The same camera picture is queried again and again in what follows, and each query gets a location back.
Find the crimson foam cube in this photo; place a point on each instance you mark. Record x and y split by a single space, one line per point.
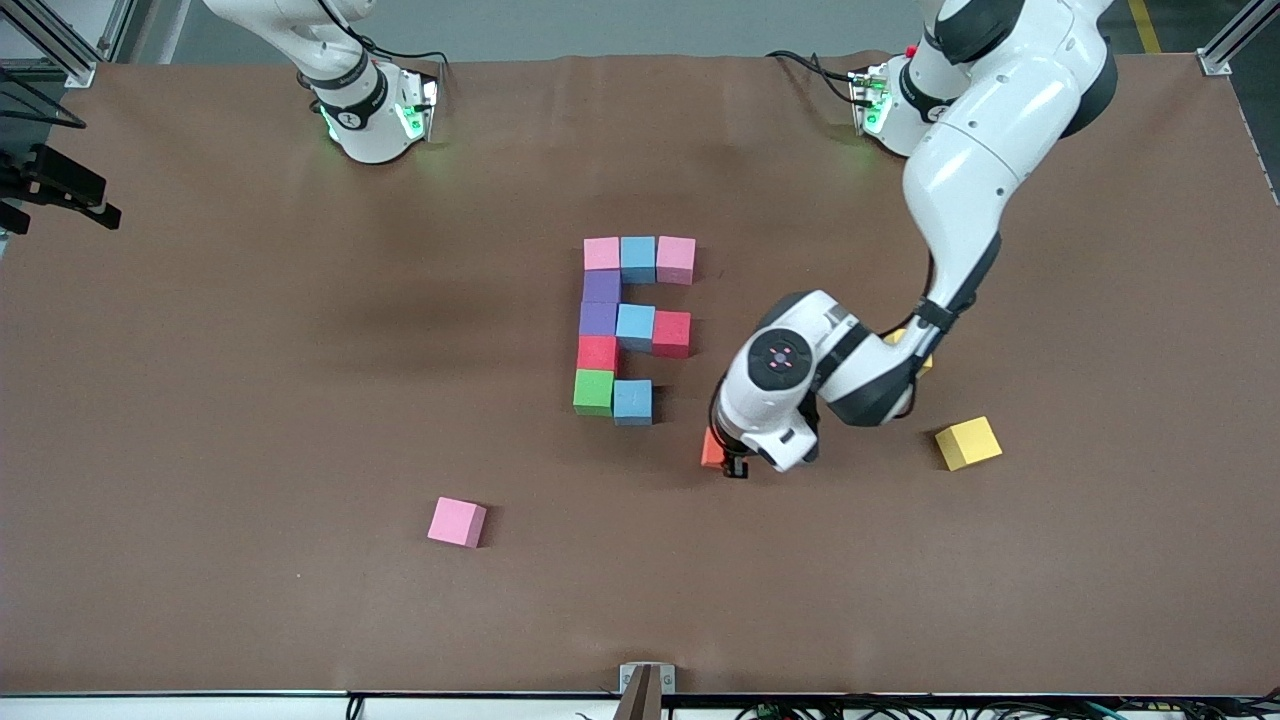
671 335

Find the red foam cube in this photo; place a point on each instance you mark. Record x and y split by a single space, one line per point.
596 352

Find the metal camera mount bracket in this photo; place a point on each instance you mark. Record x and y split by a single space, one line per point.
647 690

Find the pink foam cube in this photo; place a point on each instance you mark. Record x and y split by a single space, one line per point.
457 522
602 253
676 260

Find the yellow foam cube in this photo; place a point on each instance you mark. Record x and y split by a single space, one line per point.
897 336
968 443

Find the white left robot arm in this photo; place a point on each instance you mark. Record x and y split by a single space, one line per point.
960 180

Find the orange foam cube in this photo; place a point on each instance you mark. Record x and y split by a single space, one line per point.
712 448

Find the brown table mat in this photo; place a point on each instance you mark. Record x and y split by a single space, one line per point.
640 600

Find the aluminium frame post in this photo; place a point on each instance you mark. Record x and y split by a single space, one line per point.
60 50
1225 50

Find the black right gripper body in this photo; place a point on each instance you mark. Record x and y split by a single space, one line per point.
40 172

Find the green foam cube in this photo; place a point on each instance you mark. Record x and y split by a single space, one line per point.
593 392

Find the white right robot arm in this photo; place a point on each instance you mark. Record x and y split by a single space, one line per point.
360 110

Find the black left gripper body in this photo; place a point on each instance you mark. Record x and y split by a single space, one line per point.
722 439

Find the blue foam cube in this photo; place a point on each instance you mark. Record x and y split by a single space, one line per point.
638 260
632 402
635 327

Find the base connector box green light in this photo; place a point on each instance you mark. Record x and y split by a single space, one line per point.
418 108
870 100

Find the purple foam cube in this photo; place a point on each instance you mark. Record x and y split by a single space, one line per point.
602 287
598 318

